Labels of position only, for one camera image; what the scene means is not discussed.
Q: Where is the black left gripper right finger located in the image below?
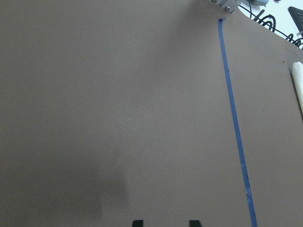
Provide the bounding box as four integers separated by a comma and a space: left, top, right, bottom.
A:
189, 220, 202, 227

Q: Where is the aluminium frame post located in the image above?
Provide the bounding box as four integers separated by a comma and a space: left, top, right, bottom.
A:
210, 0, 241, 13

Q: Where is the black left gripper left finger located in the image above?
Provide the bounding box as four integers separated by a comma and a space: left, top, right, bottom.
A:
132, 219, 143, 227

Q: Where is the cream long-sleeve cat shirt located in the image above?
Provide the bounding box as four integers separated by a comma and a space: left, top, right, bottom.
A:
291, 61, 303, 118

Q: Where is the black keyboard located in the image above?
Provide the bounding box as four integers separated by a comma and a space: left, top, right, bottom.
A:
288, 7, 303, 32

